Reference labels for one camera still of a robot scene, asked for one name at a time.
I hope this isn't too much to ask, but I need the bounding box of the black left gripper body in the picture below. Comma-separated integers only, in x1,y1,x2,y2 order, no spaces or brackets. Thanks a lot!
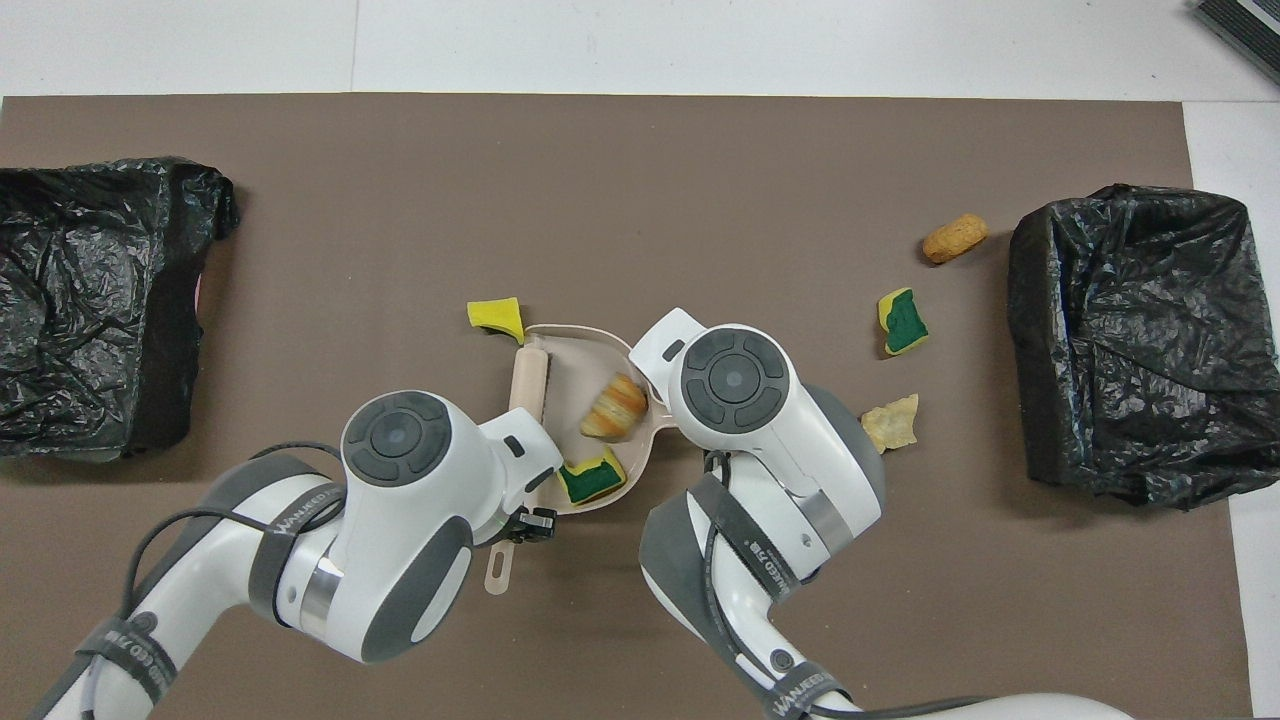
497,507,558,546

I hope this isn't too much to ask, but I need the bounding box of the black bag lined bin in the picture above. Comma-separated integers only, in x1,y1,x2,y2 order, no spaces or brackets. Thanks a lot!
0,156,241,463
1007,183,1280,511

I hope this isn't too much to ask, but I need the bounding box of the green and yellow sponge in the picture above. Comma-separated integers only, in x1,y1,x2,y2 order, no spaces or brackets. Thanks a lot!
557,447,629,505
877,287,930,358

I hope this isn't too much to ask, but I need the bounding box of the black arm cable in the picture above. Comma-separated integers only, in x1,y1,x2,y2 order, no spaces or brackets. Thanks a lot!
700,450,991,720
125,440,346,621

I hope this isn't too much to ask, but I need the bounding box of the orange striped croissant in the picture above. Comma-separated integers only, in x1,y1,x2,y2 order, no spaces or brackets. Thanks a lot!
580,372,649,441

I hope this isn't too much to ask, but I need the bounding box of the brown table mat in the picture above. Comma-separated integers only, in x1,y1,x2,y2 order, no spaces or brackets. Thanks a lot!
0,93,1253,720

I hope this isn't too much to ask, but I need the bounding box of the plain yellow sponge piece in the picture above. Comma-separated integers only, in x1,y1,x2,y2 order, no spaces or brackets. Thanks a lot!
466,297,526,346

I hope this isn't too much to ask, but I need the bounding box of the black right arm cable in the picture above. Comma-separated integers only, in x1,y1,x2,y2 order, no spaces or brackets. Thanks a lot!
700,450,991,720

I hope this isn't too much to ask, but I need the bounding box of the beige hand brush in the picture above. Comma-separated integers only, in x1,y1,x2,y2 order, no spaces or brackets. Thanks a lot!
484,335,553,597

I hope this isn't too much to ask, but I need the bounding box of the pale bread chunk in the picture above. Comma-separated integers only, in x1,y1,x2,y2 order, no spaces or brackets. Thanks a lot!
860,393,920,455

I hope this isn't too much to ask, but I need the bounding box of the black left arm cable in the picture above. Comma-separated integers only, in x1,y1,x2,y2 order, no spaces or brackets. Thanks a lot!
125,440,346,621

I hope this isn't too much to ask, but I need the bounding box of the peanut shaped bread roll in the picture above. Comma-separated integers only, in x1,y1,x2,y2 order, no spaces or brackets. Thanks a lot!
921,213,990,265

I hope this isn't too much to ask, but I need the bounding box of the beige plastic dustpan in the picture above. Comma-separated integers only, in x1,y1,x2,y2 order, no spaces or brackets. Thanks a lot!
520,322,673,516

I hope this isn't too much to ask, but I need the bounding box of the dark grey ribbed object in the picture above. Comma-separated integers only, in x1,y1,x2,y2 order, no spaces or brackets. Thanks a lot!
1192,0,1280,86

